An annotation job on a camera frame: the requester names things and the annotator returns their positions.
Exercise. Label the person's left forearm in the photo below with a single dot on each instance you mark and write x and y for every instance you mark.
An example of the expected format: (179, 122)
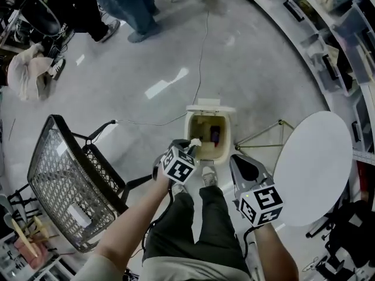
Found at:
(137, 218)

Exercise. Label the person's grey shoe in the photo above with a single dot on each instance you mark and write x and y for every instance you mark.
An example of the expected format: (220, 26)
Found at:
(178, 189)
(209, 176)

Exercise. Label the white shelving with clear bins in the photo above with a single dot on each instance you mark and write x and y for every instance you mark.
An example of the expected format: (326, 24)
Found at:
(337, 39)

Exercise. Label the person's right grey shoe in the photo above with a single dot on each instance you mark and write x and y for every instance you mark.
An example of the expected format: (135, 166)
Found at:
(209, 176)

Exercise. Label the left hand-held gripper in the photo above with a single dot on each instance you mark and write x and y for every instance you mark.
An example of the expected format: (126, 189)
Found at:
(178, 168)

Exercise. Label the white paper trash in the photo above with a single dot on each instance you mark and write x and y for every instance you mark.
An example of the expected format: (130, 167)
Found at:
(195, 141)

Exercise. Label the dark purple trash packet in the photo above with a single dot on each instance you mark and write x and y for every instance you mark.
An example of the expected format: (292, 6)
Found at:
(216, 133)

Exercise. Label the black office chair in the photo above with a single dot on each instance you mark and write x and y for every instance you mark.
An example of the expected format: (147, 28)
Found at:
(348, 239)

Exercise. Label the round white side table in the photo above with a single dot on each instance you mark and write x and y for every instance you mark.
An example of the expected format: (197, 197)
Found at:
(313, 168)

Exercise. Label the cream plastic trash bin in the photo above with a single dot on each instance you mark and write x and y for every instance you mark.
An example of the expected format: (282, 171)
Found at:
(208, 127)

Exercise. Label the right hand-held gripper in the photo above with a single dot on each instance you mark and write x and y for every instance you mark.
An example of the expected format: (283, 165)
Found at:
(255, 192)

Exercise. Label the white cloth bundle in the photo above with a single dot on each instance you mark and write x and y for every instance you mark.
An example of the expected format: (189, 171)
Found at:
(27, 72)

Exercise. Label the person's right forearm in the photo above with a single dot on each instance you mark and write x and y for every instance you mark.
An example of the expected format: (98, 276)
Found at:
(274, 253)

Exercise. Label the person's beige shirt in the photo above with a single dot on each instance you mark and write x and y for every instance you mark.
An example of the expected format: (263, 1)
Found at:
(164, 269)

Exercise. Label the person's dark green trousers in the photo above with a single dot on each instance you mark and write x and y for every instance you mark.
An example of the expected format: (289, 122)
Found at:
(199, 230)

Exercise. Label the person's left grey shoe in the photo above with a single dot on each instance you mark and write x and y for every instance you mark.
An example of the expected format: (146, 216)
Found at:
(178, 189)

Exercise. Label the black round-backed chair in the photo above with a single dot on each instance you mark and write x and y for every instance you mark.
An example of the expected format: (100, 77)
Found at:
(41, 13)

